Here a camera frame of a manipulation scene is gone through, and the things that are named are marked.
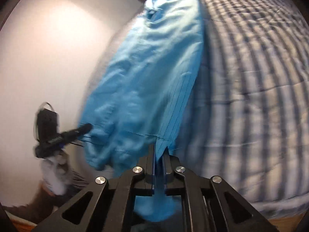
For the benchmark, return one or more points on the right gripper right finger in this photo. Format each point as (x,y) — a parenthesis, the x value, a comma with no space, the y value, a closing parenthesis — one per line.
(173,180)

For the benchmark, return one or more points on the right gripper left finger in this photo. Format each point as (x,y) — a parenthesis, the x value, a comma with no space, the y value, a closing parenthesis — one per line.
(144,173)

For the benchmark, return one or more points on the white gloved left hand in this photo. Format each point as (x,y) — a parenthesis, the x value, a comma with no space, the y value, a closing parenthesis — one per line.
(56,173)

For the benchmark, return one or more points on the striped blue white quilt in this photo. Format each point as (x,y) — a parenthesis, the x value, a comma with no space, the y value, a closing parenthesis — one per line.
(246,119)

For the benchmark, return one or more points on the blue garment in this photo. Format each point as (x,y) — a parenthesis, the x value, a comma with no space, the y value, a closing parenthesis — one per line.
(141,97)

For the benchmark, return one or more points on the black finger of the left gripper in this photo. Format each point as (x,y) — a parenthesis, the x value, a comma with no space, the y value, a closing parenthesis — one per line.
(74,134)

